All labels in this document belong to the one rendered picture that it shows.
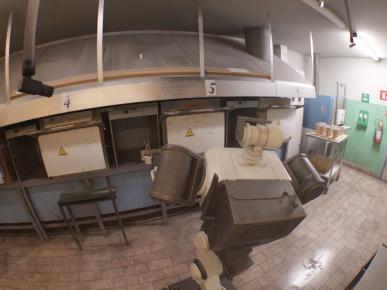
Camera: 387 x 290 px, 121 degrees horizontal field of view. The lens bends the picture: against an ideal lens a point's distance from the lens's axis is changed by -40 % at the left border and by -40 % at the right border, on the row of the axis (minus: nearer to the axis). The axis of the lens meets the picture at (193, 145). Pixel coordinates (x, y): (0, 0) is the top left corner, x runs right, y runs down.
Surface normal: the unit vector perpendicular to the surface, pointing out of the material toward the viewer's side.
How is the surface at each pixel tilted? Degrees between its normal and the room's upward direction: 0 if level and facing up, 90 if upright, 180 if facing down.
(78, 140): 90
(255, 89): 80
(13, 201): 90
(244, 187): 21
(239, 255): 66
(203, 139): 90
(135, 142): 90
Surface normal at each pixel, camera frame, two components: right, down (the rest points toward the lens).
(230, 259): 0.41, -0.16
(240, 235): 0.07, 0.59
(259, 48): -0.30, 0.29
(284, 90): 0.36, 0.09
